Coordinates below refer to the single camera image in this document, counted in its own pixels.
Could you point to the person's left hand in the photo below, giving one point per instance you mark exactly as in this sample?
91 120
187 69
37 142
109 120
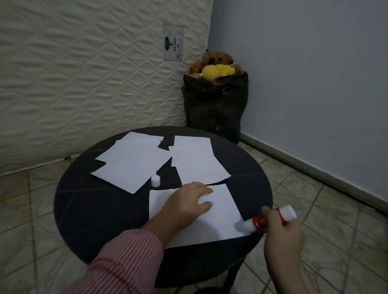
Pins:
182 209

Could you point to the person's right hand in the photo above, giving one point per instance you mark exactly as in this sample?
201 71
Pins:
283 242

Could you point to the person's left thumb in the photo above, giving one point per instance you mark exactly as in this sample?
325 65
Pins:
202 208

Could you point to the person's right thumb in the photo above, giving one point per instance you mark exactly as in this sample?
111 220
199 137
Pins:
267 219

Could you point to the red and white glue stick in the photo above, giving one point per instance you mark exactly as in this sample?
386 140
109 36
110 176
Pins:
257 223

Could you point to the white paper sheet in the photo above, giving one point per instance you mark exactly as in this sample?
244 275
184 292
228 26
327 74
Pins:
133 169
198 166
192 141
221 218
133 144

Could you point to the person's right forearm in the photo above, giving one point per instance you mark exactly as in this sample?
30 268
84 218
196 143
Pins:
286 280

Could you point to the person's left forearm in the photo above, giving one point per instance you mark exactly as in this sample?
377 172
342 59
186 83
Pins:
121 260

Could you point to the white glue stick cap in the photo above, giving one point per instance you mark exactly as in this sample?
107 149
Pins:
155 181

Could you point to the round black table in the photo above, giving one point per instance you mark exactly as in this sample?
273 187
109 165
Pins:
100 212

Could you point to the black plastic bag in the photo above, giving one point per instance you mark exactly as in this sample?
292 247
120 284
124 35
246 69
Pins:
215 106

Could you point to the small green toy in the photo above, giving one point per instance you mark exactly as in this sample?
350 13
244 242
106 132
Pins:
195 75

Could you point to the yellow plush toy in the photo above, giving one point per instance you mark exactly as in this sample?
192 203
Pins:
213 72

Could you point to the orange plush toy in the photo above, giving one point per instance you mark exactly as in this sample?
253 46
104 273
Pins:
197 67

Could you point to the brown plush toy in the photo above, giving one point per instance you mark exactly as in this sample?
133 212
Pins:
216 57

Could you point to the white mattress label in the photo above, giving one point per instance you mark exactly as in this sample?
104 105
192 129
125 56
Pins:
173 43

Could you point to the white quilted mattress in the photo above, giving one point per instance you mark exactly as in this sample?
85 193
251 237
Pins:
75 84

